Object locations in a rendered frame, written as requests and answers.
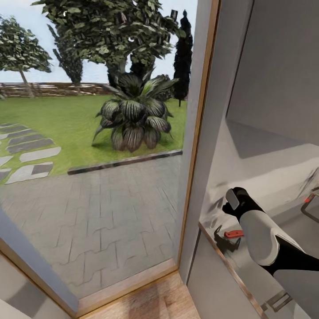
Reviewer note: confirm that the fixed window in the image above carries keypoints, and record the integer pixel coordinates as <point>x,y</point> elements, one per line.
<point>101,111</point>

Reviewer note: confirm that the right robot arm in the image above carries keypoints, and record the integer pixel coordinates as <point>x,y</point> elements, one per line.
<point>270,247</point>

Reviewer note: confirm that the parer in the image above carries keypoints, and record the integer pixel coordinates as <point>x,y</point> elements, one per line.
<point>235,233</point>

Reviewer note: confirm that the cabinet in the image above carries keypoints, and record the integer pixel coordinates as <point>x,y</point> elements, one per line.
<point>277,83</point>

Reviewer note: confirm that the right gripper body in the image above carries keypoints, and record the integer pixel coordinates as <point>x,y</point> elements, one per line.
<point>228,209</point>

